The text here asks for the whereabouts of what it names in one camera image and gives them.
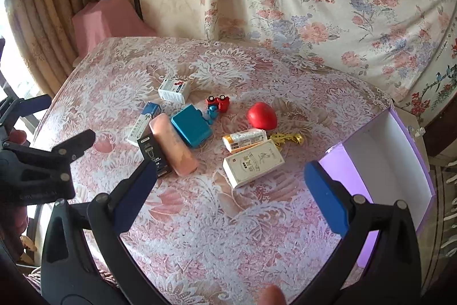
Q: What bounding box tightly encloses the person's right hand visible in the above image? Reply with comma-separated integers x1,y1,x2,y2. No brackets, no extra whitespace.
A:
258,284,287,305

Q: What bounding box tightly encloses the person's left hand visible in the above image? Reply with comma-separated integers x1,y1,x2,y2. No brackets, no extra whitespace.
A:
9,130,28,145

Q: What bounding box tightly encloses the patterned beige curtain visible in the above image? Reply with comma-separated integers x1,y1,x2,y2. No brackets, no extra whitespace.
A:
0,0,98,98

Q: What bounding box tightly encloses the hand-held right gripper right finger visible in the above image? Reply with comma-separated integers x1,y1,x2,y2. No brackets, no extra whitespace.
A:
304,161,422,305

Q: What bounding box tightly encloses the peach pink case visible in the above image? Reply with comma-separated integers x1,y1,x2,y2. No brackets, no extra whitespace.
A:
150,113,199,177

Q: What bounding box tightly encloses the teal box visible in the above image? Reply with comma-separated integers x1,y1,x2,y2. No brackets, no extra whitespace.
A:
171,104,213,149

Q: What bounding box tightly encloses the bird and flower painting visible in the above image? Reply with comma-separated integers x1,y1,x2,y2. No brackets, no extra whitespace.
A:
407,37,457,123

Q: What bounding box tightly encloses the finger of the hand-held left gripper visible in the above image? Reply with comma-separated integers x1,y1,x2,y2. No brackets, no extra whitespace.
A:
0,94,53,135
3,129,96,163

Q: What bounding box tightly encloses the purple box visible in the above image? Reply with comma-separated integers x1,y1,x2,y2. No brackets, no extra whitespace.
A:
318,107,436,270

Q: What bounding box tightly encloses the gold toy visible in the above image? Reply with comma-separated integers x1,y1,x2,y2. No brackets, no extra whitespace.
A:
268,133,306,150

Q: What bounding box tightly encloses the person's left forearm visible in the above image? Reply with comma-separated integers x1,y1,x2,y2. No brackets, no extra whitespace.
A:
0,205,31,256

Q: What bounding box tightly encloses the red and blue toy car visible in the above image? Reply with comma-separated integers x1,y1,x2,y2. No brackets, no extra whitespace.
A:
205,95,230,123

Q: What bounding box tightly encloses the black box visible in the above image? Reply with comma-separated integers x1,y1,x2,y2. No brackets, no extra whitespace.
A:
137,133,172,179

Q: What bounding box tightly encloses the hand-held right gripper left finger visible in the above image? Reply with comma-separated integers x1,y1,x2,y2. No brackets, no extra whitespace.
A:
41,159,159,305

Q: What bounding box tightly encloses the white medicine box red mark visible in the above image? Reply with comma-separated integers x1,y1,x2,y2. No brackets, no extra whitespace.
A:
158,77,191,105

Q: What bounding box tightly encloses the floral bedsheet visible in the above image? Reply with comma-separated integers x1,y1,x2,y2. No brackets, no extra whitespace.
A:
200,0,457,102

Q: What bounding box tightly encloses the beige and white box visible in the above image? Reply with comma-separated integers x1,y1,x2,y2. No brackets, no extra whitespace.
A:
222,140,285,189

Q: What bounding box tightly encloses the red ball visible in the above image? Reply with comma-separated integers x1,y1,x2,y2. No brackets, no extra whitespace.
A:
246,103,278,130

